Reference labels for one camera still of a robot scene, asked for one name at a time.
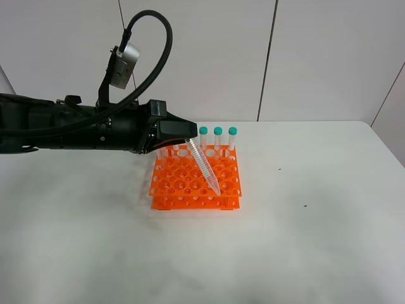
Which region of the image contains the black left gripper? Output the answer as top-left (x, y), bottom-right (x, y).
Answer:
top-left (106, 99), bottom-right (198, 155)

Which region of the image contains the teal-capped test tube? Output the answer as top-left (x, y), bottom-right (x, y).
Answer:
top-left (185, 139), bottom-right (221, 196)

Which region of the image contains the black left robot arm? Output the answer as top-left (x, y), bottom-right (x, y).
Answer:
top-left (1, 94), bottom-right (197, 155)

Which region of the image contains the front-left teal-capped racked tube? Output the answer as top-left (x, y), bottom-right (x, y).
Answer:
top-left (157, 148), bottom-right (167, 168)

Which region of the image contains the orange plastic test tube rack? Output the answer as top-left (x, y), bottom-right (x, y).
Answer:
top-left (149, 144), bottom-right (242, 210)

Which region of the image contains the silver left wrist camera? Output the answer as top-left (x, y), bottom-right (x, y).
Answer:
top-left (109, 42), bottom-right (140, 89)

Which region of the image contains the black camera cable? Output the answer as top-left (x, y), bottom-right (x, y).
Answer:
top-left (0, 9), bottom-right (174, 137)

